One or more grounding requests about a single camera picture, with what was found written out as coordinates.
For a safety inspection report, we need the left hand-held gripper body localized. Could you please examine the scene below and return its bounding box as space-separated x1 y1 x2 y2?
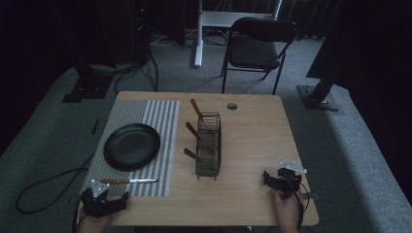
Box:
80 179 124 218

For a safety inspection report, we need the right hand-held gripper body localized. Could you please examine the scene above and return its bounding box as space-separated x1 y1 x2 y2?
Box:
273 160 308 199

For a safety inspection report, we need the person's left hand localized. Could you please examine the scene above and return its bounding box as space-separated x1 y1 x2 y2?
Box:
77 212 115 233

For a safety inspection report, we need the person's right hand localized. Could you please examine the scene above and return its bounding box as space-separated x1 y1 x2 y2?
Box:
271 188 305 233

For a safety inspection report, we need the black round plate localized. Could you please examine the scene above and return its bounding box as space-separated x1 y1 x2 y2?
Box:
103 122 161 172

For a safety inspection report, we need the grey striped placemat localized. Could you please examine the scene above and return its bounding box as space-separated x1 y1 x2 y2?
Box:
79 99 181 198

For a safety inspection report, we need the black folding chair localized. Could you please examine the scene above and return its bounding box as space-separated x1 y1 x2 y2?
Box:
221 17 298 96

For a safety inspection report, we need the wooden-handled table knife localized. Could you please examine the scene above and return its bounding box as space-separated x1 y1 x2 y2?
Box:
99 178 160 185

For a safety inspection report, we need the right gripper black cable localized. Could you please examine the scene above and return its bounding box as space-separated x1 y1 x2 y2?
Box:
286 176 311 231

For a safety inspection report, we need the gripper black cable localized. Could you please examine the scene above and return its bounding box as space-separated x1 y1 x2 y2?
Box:
286 176 311 231
71 199 86 233

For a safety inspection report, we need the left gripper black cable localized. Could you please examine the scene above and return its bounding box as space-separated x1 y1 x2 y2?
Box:
71 199 86 233

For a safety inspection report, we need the black floor cable loop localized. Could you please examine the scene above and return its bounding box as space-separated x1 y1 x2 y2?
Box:
15 150 97 215

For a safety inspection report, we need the dark wire cutlery rack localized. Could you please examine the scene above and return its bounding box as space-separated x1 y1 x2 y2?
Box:
194 111 223 182

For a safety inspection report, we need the wooden-handled utensil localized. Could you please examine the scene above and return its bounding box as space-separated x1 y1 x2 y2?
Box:
189 98 209 131
183 148 204 163
185 121 216 153

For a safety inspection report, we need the black stand with base plate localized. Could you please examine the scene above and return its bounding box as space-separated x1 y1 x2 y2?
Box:
296 76 341 113
61 61 114 104

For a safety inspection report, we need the tangle of floor cables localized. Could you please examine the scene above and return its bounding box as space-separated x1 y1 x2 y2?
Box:
96 30 195 93

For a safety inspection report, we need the white desk frame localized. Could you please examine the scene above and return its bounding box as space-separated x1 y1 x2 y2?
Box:
192 0 284 69

